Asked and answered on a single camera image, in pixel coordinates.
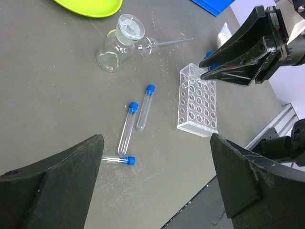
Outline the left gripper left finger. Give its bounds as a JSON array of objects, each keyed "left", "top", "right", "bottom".
[{"left": 0, "top": 134, "right": 104, "bottom": 229}]

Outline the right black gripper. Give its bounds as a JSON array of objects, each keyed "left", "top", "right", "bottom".
[{"left": 199, "top": 5, "right": 305, "bottom": 86}]

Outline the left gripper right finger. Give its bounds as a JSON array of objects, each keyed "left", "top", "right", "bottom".
[{"left": 210, "top": 134, "right": 305, "bottom": 229}]

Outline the blue capped test tube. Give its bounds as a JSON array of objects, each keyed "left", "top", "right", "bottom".
[
  {"left": 208, "top": 63, "right": 219, "bottom": 71},
  {"left": 101, "top": 156, "right": 136, "bottom": 166},
  {"left": 203, "top": 51, "right": 213, "bottom": 60},
  {"left": 136, "top": 84, "right": 155, "bottom": 131},
  {"left": 117, "top": 102, "right": 138, "bottom": 156}
]

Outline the blue plastic bin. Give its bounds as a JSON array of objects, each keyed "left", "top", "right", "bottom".
[{"left": 191, "top": 0, "right": 234, "bottom": 17}]

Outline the clear test tube rack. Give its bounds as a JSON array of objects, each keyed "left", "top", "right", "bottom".
[{"left": 177, "top": 63, "right": 218, "bottom": 137}]

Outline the glass thistle funnel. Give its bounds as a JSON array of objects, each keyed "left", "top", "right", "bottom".
[{"left": 137, "top": 37, "right": 193, "bottom": 57}]

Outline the clear glass bottle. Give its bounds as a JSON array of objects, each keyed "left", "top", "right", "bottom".
[{"left": 96, "top": 14, "right": 145, "bottom": 73}]

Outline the green plastic plate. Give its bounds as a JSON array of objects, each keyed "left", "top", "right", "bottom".
[{"left": 55, "top": 0, "right": 123, "bottom": 18}]

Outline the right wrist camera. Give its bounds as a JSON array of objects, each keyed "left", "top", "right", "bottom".
[{"left": 274, "top": 0, "right": 305, "bottom": 44}]

